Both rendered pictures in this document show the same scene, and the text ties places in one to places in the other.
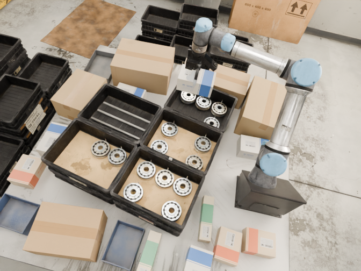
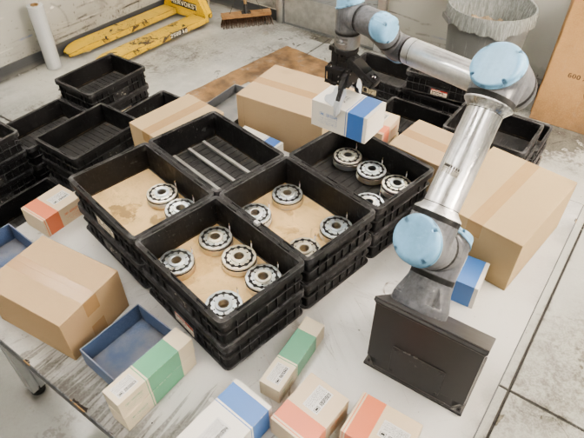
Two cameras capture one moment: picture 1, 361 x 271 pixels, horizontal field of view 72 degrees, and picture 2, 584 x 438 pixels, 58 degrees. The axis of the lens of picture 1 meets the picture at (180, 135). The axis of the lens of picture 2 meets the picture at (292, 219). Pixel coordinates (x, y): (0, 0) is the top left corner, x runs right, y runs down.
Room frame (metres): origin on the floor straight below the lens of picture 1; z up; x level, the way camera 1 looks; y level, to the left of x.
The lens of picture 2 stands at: (-0.30, -0.66, 2.00)
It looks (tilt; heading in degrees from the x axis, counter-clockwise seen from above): 43 degrees down; 32
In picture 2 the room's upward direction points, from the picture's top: straight up
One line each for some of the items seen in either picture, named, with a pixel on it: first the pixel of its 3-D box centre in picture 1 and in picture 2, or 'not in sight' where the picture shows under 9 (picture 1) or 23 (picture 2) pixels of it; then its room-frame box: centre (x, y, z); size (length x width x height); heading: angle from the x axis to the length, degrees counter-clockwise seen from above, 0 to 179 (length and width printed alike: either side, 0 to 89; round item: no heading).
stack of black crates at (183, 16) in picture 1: (196, 33); (441, 104); (2.48, 0.06, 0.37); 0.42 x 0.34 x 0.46; 87
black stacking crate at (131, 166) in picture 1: (158, 188); (220, 267); (0.45, 0.06, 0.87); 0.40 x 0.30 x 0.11; 76
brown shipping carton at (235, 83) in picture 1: (225, 85); (434, 162); (1.36, -0.25, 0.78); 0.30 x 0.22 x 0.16; 81
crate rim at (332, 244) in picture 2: (182, 139); (295, 205); (0.74, -0.02, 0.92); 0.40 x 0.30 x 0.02; 76
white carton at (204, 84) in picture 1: (196, 80); (348, 113); (1.04, -0.03, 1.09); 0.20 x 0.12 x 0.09; 87
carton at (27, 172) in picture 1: (28, 171); (54, 209); (0.44, 0.80, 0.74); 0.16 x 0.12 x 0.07; 178
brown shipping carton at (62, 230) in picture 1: (69, 232); (58, 295); (0.17, 0.44, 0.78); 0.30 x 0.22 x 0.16; 94
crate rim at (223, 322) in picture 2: (159, 184); (218, 255); (0.45, 0.06, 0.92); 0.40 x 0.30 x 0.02; 76
